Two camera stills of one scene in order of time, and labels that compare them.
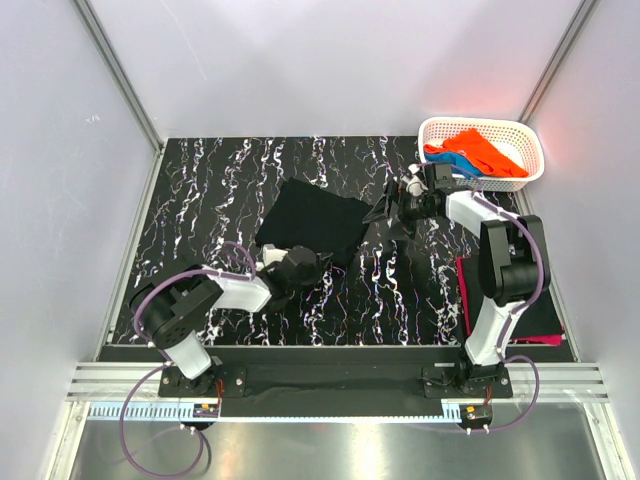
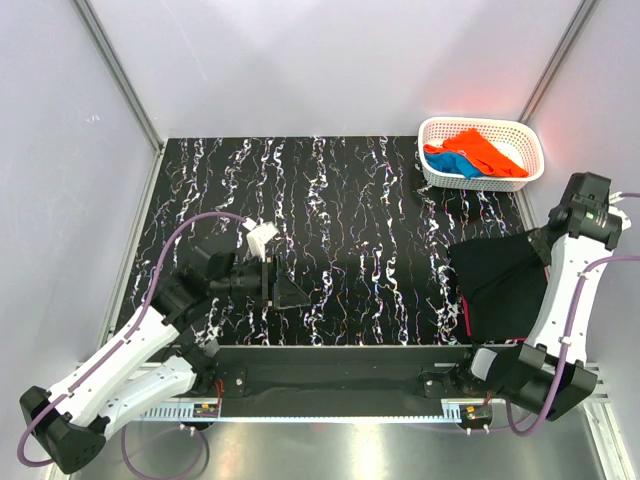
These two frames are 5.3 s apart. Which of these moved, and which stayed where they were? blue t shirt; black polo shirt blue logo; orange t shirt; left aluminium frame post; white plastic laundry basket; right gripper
Moved: black polo shirt blue logo; right gripper
Stayed: left aluminium frame post; white plastic laundry basket; blue t shirt; orange t shirt
